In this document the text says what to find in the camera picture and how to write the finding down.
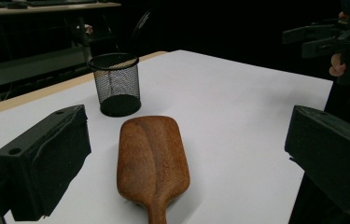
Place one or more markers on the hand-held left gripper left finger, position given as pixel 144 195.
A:
pixel 45 161

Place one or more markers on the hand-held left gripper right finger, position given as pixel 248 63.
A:
pixel 334 155

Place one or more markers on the black mesh pen holder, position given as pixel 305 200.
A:
pixel 118 105

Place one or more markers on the wooden hairbrush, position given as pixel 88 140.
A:
pixel 152 161

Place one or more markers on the white paper sheet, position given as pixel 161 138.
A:
pixel 231 124

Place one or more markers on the desk with wooden top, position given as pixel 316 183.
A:
pixel 54 8

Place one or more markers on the black folding chair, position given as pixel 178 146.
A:
pixel 143 23

